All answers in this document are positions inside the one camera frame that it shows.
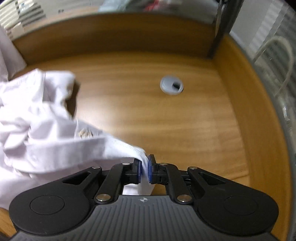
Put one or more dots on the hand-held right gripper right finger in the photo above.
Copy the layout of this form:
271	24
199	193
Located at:
151	170

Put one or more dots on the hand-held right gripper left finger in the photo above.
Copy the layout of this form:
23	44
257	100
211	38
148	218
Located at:
138	170

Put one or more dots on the white shirt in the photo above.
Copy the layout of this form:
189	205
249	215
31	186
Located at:
41	139
9	58

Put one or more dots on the frosted striped glass partition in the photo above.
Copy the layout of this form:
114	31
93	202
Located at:
272	34
69	7

